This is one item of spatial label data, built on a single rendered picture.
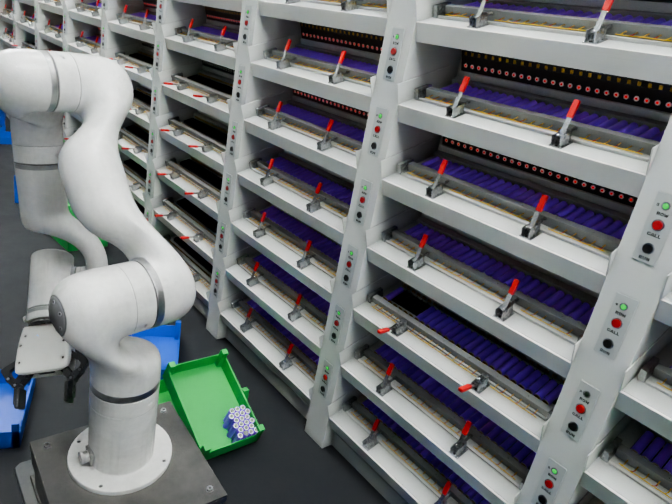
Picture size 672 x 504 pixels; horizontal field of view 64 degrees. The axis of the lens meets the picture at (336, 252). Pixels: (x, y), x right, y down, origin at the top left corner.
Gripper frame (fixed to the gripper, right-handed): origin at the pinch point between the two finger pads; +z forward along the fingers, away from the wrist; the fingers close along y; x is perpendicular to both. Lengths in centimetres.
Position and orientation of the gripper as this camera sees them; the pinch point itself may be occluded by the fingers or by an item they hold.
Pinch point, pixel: (44, 400)
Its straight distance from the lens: 124.6
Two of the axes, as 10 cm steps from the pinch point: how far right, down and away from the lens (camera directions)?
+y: 9.9, -1.2, 1.1
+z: 1.5, 9.1, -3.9
